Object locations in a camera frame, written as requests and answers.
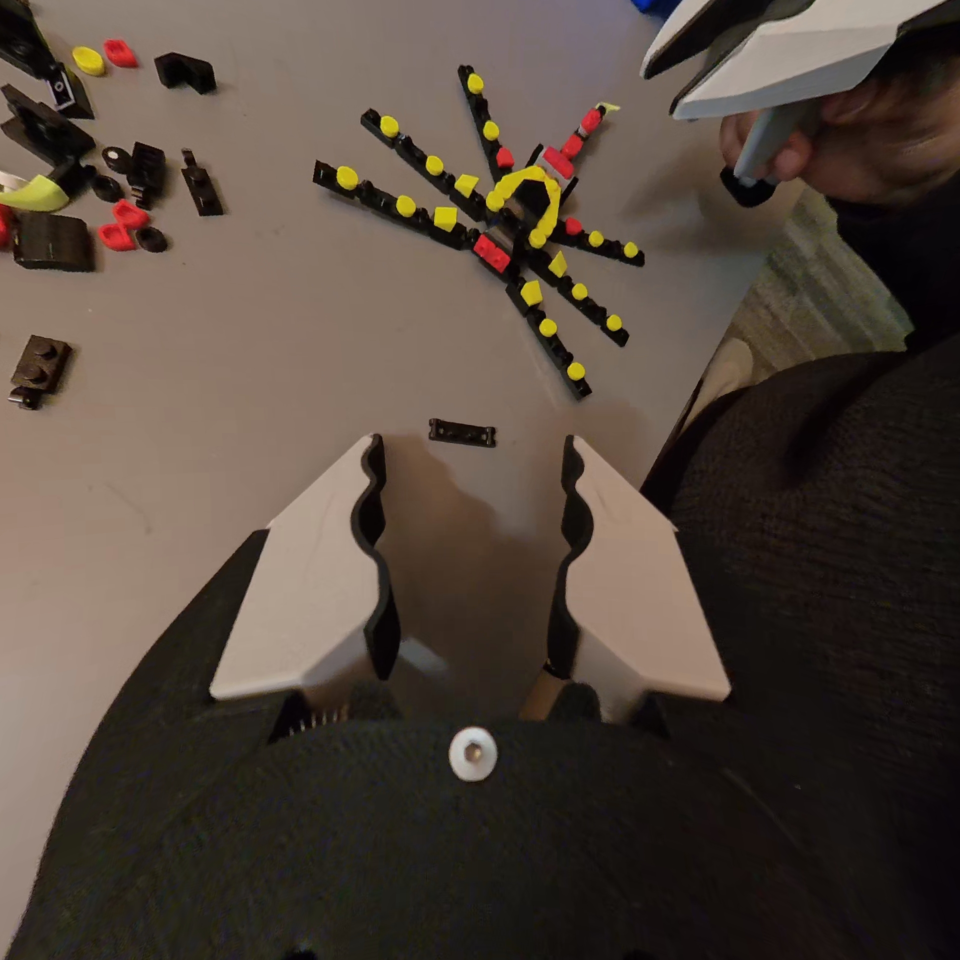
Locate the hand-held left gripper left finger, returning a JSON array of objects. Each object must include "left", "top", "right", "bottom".
[{"left": 208, "top": 432, "right": 404, "bottom": 712}]

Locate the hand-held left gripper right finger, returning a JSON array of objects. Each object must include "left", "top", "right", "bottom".
[{"left": 545, "top": 435, "right": 734, "bottom": 724}]

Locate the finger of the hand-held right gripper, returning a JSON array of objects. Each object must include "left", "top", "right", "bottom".
[
  {"left": 638, "top": 0, "right": 816, "bottom": 81},
  {"left": 668, "top": 0, "right": 954, "bottom": 123}
]

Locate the lego spider model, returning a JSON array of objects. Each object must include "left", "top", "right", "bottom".
[{"left": 312, "top": 63, "right": 646, "bottom": 401}]

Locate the small black lego plate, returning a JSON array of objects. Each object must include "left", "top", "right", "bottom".
[{"left": 428, "top": 417, "right": 498, "bottom": 450}]

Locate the person's right forearm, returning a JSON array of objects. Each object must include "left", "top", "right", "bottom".
[{"left": 828, "top": 176, "right": 960, "bottom": 354}]

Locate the black two-stud lego plate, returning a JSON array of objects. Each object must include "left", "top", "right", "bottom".
[{"left": 8, "top": 334, "right": 75, "bottom": 411}]

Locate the pile of loose lego pieces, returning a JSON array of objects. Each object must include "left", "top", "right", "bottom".
[{"left": 0, "top": 0, "right": 226, "bottom": 273}]

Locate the person's right hand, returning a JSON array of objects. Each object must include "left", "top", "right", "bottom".
[{"left": 718, "top": 15, "right": 960, "bottom": 209}]

